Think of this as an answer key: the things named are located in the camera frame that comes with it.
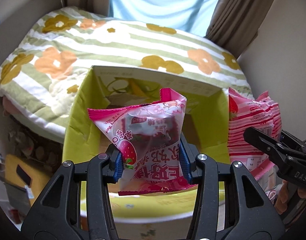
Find green cardboard box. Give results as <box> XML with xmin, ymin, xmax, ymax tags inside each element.
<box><xmin>63</xmin><ymin>66</ymin><xmax>229</xmax><ymax>224</ymax></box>

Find pink striped snack bag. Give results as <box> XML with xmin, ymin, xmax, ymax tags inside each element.
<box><xmin>227</xmin><ymin>88</ymin><xmax>282</xmax><ymax>180</ymax></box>

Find light blue window cloth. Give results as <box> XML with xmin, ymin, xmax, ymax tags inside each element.
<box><xmin>109</xmin><ymin>0</ymin><xmax>218</xmax><ymax>37</ymax></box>

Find strawberry snack bag white pink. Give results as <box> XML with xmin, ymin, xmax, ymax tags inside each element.
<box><xmin>88</xmin><ymin>88</ymin><xmax>191</xmax><ymax>196</ymax></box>

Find right brown curtain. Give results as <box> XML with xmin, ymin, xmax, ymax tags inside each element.
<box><xmin>205</xmin><ymin>0</ymin><xmax>274</xmax><ymax>58</ymax></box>

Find floral striped quilt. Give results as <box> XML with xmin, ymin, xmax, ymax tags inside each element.
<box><xmin>0</xmin><ymin>7</ymin><xmax>252</xmax><ymax>142</ymax></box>

